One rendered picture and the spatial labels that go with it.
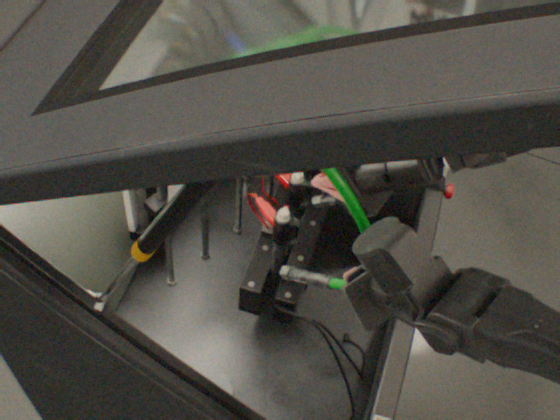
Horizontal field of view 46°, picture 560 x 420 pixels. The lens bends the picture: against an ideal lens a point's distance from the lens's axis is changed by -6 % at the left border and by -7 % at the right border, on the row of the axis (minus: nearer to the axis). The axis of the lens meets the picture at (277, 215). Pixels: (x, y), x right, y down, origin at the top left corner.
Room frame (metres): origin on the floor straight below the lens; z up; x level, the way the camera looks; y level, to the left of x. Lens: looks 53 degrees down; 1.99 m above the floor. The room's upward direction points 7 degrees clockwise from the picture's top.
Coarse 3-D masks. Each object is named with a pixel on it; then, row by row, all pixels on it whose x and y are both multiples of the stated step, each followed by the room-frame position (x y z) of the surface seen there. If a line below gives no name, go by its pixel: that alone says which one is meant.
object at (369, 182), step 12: (348, 168) 0.59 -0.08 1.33; (360, 168) 0.58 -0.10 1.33; (372, 168) 0.58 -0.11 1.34; (384, 168) 0.57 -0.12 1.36; (348, 180) 0.58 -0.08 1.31; (360, 180) 0.57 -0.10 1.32; (372, 180) 0.57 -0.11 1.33; (384, 180) 0.56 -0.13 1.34; (360, 192) 0.57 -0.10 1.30; (372, 192) 0.57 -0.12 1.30; (384, 192) 0.59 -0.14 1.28; (372, 204) 0.57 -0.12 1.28
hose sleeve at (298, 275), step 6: (294, 270) 0.53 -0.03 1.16; (300, 270) 0.53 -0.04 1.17; (294, 276) 0.52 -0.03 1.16; (300, 276) 0.52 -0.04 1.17; (306, 276) 0.51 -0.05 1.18; (312, 276) 0.51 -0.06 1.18; (318, 276) 0.51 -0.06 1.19; (324, 276) 0.51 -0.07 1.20; (330, 276) 0.50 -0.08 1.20; (300, 282) 0.51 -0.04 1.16; (306, 282) 0.51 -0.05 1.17; (312, 282) 0.50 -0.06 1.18; (318, 282) 0.50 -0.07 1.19; (324, 282) 0.50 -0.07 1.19; (330, 288) 0.49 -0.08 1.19
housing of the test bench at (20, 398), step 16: (0, 0) 0.65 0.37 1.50; (16, 0) 0.65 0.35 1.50; (32, 0) 0.65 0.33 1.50; (0, 16) 0.62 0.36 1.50; (16, 16) 0.62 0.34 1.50; (0, 32) 0.59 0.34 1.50; (16, 32) 0.59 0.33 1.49; (0, 48) 0.56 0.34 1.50; (0, 368) 0.37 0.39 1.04; (0, 384) 0.37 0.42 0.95; (16, 384) 0.37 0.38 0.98; (0, 400) 0.38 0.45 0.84; (16, 400) 0.37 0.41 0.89; (0, 416) 0.39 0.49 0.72; (16, 416) 0.38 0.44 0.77; (32, 416) 0.37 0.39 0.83
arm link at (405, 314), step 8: (392, 296) 0.39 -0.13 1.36; (400, 296) 0.38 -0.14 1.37; (408, 296) 0.36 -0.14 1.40; (392, 304) 0.38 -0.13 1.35; (400, 304) 0.37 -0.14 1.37; (408, 304) 0.36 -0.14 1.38; (416, 304) 0.36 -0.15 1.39; (400, 312) 0.37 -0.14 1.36; (408, 312) 0.36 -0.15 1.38; (416, 312) 0.36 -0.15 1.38; (400, 320) 0.37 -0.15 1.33; (408, 320) 0.35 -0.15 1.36; (416, 328) 0.35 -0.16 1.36
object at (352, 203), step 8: (328, 176) 0.51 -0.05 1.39; (336, 176) 0.51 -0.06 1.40; (336, 184) 0.50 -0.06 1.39; (344, 184) 0.51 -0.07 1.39; (344, 192) 0.50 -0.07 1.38; (352, 192) 0.50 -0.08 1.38; (344, 200) 0.50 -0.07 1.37; (352, 200) 0.50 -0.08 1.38; (352, 208) 0.49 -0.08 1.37; (360, 208) 0.49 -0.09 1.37; (360, 216) 0.49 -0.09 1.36; (360, 224) 0.48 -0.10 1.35; (368, 224) 0.48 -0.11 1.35; (336, 280) 0.49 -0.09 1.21; (344, 280) 0.49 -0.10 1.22; (336, 288) 0.49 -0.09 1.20
